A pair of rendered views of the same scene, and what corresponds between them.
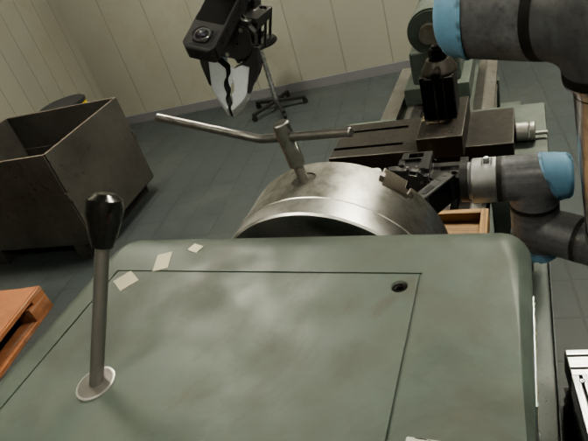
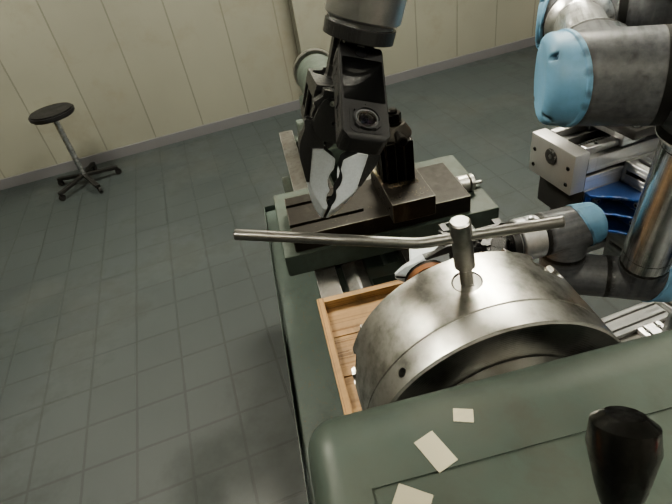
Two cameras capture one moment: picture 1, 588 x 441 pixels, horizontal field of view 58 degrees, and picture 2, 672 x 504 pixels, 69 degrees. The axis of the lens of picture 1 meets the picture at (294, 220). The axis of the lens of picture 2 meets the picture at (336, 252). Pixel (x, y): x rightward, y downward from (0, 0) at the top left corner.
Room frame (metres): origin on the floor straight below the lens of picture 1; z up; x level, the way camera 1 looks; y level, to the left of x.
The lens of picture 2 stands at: (0.37, 0.31, 1.62)
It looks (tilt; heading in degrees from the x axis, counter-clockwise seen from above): 38 degrees down; 326
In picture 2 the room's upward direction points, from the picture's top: 11 degrees counter-clockwise
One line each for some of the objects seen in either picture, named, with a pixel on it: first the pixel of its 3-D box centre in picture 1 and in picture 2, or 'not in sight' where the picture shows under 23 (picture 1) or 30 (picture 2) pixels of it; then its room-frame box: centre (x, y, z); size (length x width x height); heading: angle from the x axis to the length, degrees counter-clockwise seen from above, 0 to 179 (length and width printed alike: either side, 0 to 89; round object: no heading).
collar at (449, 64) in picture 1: (438, 65); (393, 129); (1.13, -0.42, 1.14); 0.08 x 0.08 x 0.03
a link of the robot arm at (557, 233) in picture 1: (544, 230); (569, 273); (0.67, -0.39, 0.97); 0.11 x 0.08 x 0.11; 32
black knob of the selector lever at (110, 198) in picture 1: (106, 219); (624, 455); (0.40, 0.15, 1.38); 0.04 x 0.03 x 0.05; 151
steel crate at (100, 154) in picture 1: (52, 182); not in sight; (3.34, 1.44, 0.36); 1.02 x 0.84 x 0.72; 68
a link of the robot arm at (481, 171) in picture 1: (482, 178); (524, 237); (0.73, -0.32, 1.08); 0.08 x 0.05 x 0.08; 151
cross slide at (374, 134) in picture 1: (421, 141); (373, 204); (1.16, -0.36, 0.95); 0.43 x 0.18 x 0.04; 61
